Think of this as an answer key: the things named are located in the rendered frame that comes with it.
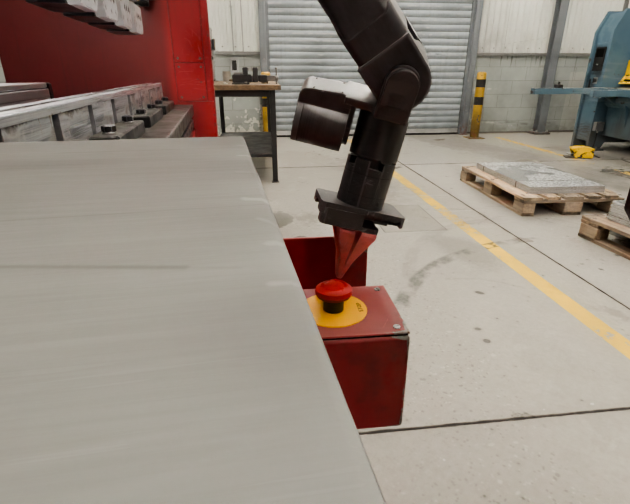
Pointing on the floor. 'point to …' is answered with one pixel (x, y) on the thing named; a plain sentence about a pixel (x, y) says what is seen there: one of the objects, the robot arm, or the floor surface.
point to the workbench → (242, 85)
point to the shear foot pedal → (585, 146)
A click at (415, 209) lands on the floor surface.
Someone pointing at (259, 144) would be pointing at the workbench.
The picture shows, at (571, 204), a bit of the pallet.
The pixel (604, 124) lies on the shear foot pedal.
